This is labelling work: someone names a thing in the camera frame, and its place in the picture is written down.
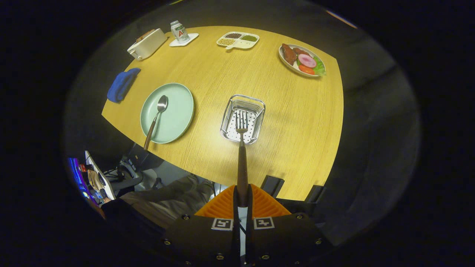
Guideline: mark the black box under table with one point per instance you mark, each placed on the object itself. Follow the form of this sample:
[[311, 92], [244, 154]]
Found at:
[[144, 157]]

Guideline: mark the white toaster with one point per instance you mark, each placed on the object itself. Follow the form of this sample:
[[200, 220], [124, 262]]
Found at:
[[148, 46]]

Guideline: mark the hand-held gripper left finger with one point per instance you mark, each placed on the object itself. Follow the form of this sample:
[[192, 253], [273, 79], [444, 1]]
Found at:
[[202, 237]]

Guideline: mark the blue folded cloth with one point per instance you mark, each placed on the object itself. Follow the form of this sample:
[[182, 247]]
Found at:
[[120, 85]]

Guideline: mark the brown meat piece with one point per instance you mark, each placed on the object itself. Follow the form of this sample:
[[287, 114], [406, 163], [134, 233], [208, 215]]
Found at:
[[288, 53]]

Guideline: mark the pale green plate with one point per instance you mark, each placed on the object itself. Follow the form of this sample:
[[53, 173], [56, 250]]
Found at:
[[178, 111]]

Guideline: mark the computer monitor with colourful screen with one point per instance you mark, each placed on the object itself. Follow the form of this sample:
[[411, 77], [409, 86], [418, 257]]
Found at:
[[78, 178]]

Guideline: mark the white sectioned dish with beans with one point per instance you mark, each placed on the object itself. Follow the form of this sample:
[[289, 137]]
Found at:
[[241, 44]]

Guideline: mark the pink ham slice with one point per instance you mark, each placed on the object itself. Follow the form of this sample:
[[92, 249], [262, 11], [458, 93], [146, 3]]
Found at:
[[307, 60]]

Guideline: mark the brown toast slice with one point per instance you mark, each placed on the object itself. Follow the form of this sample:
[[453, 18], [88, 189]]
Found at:
[[144, 35]]

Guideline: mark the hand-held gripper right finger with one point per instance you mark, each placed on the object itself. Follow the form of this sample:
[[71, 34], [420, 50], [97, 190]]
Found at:
[[285, 237]]

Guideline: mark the red tomato slice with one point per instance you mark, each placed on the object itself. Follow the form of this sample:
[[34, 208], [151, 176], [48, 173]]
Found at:
[[307, 69]]

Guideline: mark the small white drink bottle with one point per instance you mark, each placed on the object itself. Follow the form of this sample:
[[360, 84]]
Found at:
[[180, 32]]

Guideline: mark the white plate with food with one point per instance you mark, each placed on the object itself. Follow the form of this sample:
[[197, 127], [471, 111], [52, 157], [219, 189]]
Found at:
[[287, 66]]

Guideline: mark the green lettuce leaf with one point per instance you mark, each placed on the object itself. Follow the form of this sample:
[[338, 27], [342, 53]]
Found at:
[[320, 66]]

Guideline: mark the white square coaster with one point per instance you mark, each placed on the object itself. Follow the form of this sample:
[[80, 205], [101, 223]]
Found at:
[[193, 37]]

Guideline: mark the person's legs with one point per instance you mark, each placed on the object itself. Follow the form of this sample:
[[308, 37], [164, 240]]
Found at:
[[174, 200]]

